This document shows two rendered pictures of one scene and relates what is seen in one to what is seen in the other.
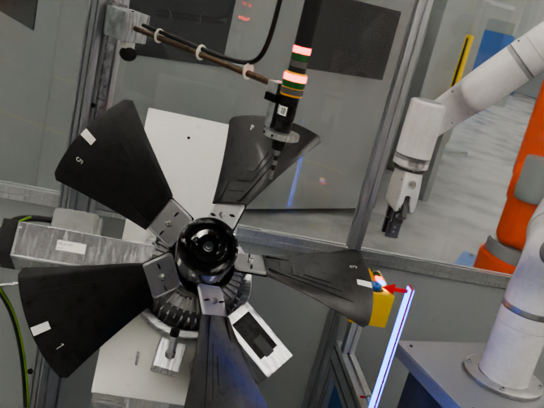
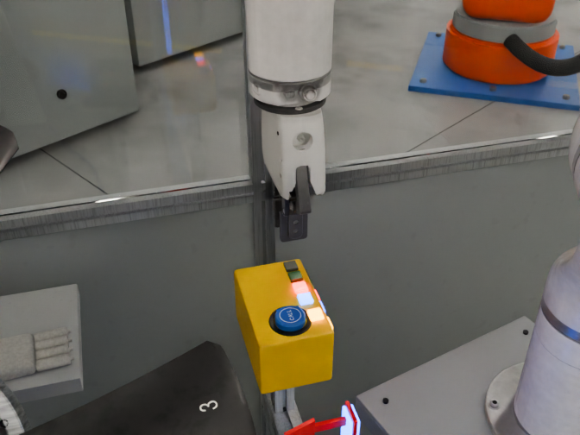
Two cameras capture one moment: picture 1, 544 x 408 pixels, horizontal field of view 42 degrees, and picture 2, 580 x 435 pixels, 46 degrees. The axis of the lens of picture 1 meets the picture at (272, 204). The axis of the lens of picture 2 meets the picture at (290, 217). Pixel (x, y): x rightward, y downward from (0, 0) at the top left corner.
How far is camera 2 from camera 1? 103 cm
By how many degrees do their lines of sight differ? 18
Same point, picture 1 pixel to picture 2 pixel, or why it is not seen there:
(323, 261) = (135, 418)
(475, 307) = (471, 200)
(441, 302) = (419, 211)
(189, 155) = not seen: outside the picture
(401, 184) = (279, 144)
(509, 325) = (567, 362)
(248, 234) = (81, 216)
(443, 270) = (412, 167)
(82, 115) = not seen: outside the picture
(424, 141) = (303, 37)
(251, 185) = not seen: outside the picture
